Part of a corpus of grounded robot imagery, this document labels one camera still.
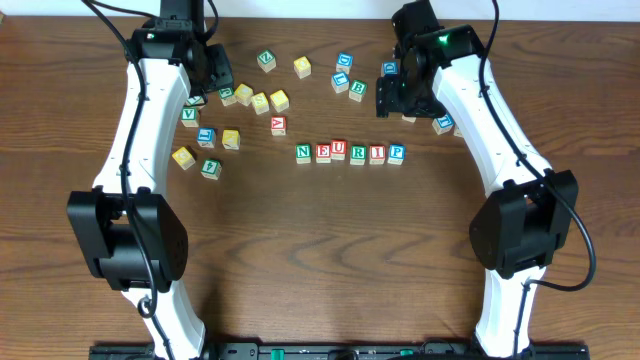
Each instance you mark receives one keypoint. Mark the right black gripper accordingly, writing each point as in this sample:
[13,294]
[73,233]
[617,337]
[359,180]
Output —
[388,100]

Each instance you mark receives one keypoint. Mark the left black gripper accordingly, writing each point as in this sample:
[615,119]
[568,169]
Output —
[220,73]

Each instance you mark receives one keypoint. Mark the blue P block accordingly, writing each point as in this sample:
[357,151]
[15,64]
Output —
[396,154]

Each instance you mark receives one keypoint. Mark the red I block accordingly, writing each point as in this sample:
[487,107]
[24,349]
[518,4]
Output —
[377,154]

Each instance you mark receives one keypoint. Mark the green R block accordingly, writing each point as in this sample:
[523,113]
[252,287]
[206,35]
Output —
[358,155]

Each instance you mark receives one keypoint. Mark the red U block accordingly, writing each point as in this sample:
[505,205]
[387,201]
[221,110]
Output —
[338,149]

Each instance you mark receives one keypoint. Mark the red E block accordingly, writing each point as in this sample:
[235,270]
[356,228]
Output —
[323,153]

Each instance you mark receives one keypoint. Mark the green N block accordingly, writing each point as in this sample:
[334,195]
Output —
[303,153]

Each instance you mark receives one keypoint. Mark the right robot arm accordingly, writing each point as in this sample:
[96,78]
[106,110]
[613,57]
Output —
[445,74]

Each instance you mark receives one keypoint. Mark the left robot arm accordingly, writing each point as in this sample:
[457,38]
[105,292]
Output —
[127,232]

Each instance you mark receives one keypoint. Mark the yellow O block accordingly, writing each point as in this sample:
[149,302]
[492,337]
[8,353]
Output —
[409,119]

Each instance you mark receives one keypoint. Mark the green G block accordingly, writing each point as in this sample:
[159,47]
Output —
[227,96]

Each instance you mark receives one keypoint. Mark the blue d block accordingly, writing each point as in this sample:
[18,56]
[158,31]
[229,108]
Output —
[344,62]
[389,68]

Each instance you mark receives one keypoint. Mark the green block under left gripper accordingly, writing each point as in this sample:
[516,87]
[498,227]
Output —
[196,101]

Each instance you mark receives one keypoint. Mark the yellow block left of S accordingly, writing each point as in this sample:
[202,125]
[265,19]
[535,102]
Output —
[243,94]

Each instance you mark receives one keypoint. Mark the blue T block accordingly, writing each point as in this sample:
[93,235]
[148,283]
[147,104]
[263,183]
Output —
[443,124]

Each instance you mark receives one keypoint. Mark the green B block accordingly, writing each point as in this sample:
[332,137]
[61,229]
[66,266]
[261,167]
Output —
[357,90]

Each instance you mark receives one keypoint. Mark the green Z block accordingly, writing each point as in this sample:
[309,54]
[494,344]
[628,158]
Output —
[266,60]

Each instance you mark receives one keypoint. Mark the blue 5 block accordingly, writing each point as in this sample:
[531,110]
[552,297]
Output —
[457,132]

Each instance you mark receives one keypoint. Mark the blue L block left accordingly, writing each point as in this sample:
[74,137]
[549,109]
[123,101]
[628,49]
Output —
[206,137]

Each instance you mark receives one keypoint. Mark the yellow block beside blue L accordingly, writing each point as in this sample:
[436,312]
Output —
[231,139]

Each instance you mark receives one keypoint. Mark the yellow block beside S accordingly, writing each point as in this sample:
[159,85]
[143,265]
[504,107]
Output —
[279,100]

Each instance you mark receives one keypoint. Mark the blue L block right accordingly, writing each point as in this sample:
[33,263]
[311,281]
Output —
[340,82]

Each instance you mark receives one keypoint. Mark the blue D block upper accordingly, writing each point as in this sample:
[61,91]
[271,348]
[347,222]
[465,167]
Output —
[344,62]

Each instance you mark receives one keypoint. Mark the red A block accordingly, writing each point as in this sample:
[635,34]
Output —
[278,126]

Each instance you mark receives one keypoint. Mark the yellow block top centre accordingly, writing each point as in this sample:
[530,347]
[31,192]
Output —
[302,67]

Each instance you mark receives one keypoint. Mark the yellow block far left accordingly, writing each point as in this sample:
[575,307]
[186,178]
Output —
[184,158]

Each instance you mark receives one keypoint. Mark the green 4 block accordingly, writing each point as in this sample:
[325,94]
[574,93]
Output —
[211,169]

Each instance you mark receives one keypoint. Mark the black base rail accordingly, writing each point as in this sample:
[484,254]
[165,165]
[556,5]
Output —
[429,350]

